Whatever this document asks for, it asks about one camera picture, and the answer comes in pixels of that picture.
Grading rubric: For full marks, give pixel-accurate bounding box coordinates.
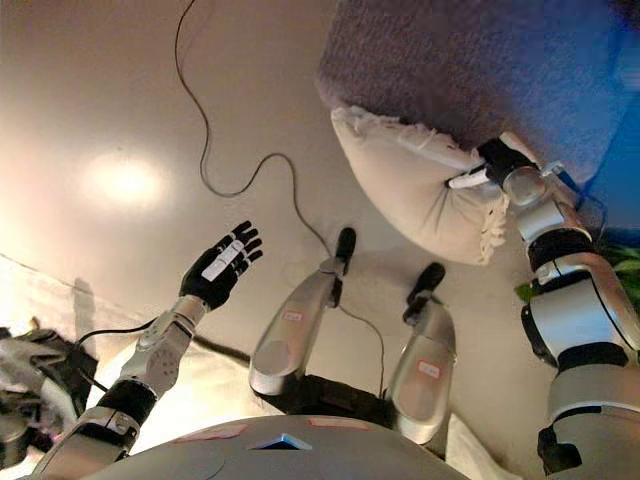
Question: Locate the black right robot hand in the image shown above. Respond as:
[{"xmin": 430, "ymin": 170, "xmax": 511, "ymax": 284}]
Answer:
[{"xmin": 447, "ymin": 131, "xmax": 542, "ymax": 191}]

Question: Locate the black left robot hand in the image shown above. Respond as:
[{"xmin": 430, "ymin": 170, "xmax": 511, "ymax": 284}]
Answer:
[{"xmin": 179, "ymin": 220, "xmax": 265, "ymax": 312}]

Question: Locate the white fringed pillow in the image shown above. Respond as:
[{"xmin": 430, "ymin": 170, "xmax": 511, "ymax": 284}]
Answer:
[{"xmin": 330, "ymin": 105, "xmax": 512, "ymax": 267}]

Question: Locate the grey fabric armchair sofa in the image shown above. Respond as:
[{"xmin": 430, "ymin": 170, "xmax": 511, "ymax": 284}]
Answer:
[{"xmin": 315, "ymin": 0, "xmax": 632, "ymax": 187}]

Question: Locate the black left robot foot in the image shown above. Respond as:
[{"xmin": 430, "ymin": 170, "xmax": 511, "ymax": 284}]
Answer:
[{"xmin": 333, "ymin": 226, "xmax": 358, "ymax": 263}]

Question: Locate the black robot foot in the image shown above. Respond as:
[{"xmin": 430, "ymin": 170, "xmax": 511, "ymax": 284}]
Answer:
[
  {"xmin": 401, "ymin": 261, "xmax": 447, "ymax": 324},
  {"xmin": 333, "ymin": 226, "xmax": 358, "ymax": 263}
]

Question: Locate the black right robot foot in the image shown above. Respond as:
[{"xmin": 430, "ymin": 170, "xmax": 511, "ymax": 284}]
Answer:
[{"xmin": 401, "ymin": 261, "xmax": 447, "ymax": 324}]

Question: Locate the white floor mat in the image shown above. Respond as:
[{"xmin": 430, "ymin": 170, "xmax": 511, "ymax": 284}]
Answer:
[{"xmin": 0, "ymin": 252, "xmax": 261, "ymax": 416}]

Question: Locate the grey robot torso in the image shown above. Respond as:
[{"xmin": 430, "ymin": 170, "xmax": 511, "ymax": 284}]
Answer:
[{"xmin": 83, "ymin": 414, "xmax": 472, "ymax": 480}]

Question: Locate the dark grey clutter pile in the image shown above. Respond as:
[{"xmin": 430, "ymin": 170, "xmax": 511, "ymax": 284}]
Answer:
[{"xmin": 0, "ymin": 314, "xmax": 99, "ymax": 469}]

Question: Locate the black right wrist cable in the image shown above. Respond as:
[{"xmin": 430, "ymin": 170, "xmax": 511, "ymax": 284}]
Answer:
[{"xmin": 541, "ymin": 159, "xmax": 607, "ymax": 214}]

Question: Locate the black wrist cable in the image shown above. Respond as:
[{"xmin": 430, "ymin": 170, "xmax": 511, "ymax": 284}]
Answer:
[
  {"xmin": 541, "ymin": 159, "xmax": 607, "ymax": 214},
  {"xmin": 73, "ymin": 319, "xmax": 157, "ymax": 392}
]

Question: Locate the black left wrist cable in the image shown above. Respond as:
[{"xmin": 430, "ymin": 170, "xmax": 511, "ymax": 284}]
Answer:
[{"xmin": 73, "ymin": 319, "xmax": 157, "ymax": 392}]

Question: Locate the thin black floor cable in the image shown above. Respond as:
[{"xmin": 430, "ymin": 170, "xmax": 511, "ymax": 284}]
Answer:
[{"xmin": 173, "ymin": 0, "xmax": 388, "ymax": 402}]

